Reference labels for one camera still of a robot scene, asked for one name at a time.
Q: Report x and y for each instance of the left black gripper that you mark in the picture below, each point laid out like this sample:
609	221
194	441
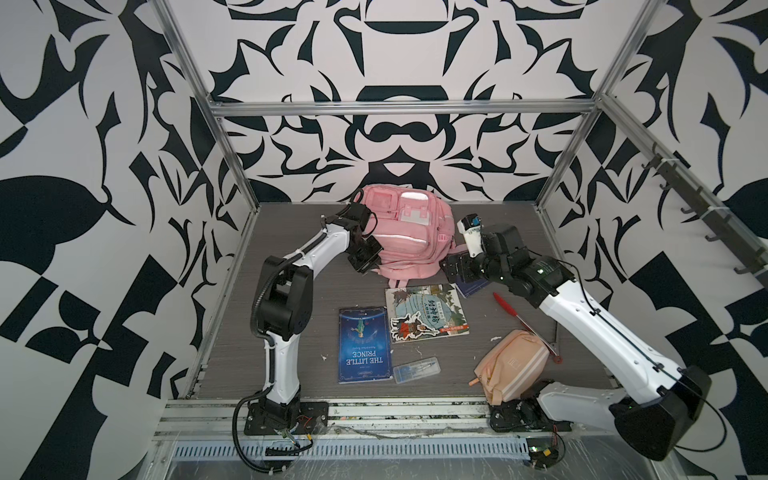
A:
373	262

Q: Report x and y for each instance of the illustrated comic book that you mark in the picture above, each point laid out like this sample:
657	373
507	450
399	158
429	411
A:
418	313

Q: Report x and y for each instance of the red pen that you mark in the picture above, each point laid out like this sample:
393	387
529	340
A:
551	346

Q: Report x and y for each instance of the pink school backpack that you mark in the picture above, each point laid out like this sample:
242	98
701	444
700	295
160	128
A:
415	229

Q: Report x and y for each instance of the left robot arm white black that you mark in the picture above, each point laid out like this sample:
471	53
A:
283	302

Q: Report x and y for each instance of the aluminium frame crossbar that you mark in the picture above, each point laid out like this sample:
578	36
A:
449	107

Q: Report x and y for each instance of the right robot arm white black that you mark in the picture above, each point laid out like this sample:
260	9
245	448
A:
656	402

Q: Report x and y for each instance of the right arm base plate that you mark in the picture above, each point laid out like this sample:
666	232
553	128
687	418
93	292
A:
523	416

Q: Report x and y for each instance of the small circuit board front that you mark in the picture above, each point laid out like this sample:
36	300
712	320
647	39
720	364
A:
545	453

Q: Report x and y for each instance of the peach pink pencil case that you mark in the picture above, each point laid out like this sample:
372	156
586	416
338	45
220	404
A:
511	367

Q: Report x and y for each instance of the dark navy notebook yellow label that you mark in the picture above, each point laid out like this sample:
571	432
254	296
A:
467	289

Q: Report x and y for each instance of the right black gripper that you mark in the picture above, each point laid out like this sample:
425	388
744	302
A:
465	270

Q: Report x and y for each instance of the clear plastic ruler case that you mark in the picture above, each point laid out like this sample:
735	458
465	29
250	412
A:
416	370

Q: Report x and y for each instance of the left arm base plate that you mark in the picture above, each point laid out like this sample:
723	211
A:
266	417

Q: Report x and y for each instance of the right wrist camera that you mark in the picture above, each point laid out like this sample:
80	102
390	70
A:
470	227

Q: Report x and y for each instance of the blue Little Prince book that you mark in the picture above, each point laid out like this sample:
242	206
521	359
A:
364	353

